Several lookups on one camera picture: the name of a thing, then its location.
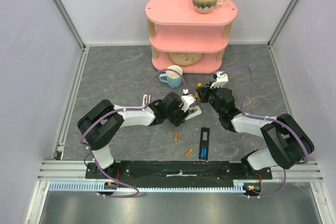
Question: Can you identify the orange handled screwdriver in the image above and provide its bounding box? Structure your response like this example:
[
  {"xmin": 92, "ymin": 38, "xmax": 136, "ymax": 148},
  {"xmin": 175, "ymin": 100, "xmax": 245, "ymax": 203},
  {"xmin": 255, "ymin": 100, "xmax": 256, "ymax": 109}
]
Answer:
[{"xmin": 194, "ymin": 83, "xmax": 202, "ymax": 99}]

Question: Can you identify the wide white remote control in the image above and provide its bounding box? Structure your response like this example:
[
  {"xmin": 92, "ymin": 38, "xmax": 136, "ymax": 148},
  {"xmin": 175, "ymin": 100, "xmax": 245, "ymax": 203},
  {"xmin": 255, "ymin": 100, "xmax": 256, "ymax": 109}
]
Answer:
[{"xmin": 185, "ymin": 105, "xmax": 202, "ymax": 121}]

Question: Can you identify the slim white remote control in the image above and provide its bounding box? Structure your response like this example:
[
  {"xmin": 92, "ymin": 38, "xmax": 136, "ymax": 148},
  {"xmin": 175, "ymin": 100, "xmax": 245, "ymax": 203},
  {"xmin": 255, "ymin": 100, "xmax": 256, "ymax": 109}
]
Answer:
[{"xmin": 142, "ymin": 94, "xmax": 151, "ymax": 106}]

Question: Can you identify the black remote control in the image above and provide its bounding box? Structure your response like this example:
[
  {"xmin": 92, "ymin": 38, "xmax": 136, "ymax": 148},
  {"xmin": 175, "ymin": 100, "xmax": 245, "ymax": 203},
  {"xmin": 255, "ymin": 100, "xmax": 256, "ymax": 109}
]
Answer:
[{"xmin": 199, "ymin": 127, "xmax": 210, "ymax": 160}]

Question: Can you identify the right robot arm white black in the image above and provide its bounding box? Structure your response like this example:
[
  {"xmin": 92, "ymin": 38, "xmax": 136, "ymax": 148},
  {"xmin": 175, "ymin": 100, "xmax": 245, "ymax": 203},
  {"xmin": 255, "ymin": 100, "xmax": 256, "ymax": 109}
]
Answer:
[{"xmin": 196, "ymin": 86, "xmax": 314, "ymax": 179}]

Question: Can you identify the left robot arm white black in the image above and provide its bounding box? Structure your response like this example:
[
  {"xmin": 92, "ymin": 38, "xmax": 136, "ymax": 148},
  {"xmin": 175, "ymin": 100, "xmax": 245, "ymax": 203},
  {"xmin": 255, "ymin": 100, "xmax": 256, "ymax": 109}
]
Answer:
[{"xmin": 77, "ymin": 92, "xmax": 195, "ymax": 178}]

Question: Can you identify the light blue mug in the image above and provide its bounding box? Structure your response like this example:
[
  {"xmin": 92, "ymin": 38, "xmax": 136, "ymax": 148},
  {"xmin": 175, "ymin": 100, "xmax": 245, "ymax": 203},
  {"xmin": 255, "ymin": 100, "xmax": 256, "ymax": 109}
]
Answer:
[{"xmin": 159, "ymin": 65, "xmax": 183, "ymax": 89}]

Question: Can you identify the beige patterned plate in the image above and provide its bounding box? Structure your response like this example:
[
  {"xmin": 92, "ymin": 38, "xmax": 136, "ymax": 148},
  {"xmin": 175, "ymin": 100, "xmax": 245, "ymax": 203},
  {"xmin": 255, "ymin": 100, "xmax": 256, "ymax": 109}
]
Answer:
[{"xmin": 168, "ymin": 52, "xmax": 203, "ymax": 66}]

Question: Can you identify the pink three tier shelf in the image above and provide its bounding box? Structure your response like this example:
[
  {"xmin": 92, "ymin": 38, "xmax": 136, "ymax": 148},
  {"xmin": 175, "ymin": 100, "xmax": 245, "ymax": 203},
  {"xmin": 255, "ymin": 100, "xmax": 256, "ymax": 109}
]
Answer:
[{"xmin": 145, "ymin": 0, "xmax": 238, "ymax": 74}]

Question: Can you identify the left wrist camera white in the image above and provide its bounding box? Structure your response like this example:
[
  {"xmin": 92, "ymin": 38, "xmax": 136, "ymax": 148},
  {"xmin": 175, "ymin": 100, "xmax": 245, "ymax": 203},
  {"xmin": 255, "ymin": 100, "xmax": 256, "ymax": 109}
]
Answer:
[{"xmin": 181, "ymin": 88, "xmax": 196, "ymax": 112}]

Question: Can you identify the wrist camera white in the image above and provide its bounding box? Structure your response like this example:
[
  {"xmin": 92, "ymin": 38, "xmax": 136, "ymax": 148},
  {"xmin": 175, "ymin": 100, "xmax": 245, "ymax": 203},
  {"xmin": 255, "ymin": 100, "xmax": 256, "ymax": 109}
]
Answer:
[
  {"xmin": 181, "ymin": 88, "xmax": 196, "ymax": 112},
  {"xmin": 210, "ymin": 71, "xmax": 228, "ymax": 89}
]

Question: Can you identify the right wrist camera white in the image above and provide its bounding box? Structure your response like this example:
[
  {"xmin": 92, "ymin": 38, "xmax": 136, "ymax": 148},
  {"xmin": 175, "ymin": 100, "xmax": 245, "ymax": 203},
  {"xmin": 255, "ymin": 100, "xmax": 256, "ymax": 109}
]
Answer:
[{"xmin": 210, "ymin": 71, "xmax": 228, "ymax": 89}]

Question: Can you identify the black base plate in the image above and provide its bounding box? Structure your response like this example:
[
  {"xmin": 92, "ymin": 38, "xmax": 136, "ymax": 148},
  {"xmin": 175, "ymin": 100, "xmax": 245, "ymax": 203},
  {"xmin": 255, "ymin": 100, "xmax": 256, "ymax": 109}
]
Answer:
[{"xmin": 85, "ymin": 159, "xmax": 273, "ymax": 188}]

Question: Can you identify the light blue cable duct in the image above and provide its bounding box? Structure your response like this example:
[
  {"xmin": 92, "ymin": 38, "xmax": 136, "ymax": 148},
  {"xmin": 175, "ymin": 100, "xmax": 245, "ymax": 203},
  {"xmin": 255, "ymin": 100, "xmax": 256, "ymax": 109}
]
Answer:
[{"xmin": 48, "ymin": 181, "xmax": 261, "ymax": 193}]

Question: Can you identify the right aluminium frame post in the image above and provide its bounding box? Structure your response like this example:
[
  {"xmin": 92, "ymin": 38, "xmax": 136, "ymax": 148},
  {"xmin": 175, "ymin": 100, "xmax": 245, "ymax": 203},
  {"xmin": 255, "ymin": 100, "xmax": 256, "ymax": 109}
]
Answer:
[{"xmin": 267, "ymin": 0, "xmax": 300, "ymax": 48}]

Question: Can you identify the aluminium frame post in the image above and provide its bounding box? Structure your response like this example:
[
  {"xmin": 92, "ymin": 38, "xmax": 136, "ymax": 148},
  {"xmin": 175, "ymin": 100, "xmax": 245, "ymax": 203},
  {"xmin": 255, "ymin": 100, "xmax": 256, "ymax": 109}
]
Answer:
[
  {"xmin": 52, "ymin": 0, "xmax": 86, "ymax": 51},
  {"xmin": 267, "ymin": 0, "xmax": 300, "ymax": 48}
]

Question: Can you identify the left aluminium frame post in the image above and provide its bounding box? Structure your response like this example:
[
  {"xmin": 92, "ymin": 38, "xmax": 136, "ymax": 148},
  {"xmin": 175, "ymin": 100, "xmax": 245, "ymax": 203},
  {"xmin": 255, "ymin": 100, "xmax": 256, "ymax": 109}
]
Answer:
[{"xmin": 52, "ymin": 0, "xmax": 86, "ymax": 51}]

